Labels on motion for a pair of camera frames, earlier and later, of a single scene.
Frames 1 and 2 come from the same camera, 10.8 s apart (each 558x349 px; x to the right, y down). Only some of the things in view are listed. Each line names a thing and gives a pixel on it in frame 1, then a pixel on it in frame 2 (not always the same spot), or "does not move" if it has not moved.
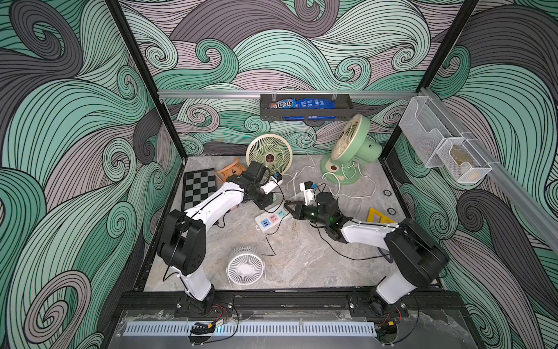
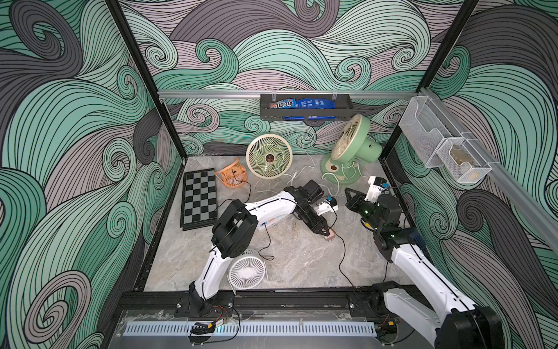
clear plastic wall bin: x=437 y=132 does not move
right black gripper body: x=313 y=213 -> x=367 y=209
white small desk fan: x=245 y=266 does not move
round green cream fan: x=272 y=150 does not move
